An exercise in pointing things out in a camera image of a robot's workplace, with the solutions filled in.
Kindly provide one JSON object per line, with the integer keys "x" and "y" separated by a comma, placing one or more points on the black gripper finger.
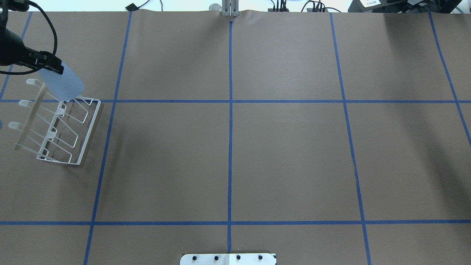
{"x": 37, "y": 60}

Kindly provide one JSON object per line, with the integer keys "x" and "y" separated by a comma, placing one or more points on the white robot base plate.
{"x": 229, "y": 259}

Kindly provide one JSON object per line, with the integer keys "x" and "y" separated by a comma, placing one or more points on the white wire cup holder rack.
{"x": 57, "y": 132}

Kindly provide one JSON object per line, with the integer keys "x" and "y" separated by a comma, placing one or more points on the black laptop computer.
{"x": 403, "y": 6}

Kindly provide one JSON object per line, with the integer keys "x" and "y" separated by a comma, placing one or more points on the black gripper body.
{"x": 10, "y": 48}

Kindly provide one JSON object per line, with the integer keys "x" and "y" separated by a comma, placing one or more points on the aluminium camera mast post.
{"x": 230, "y": 8}

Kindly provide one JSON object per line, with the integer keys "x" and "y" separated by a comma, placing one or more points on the light blue plastic cup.
{"x": 65, "y": 86}

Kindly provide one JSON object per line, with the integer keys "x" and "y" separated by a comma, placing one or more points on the brown paper table cover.
{"x": 323, "y": 138}

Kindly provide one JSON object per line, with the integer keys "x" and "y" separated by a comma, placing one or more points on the small black device on table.
{"x": 131, "y": 7}

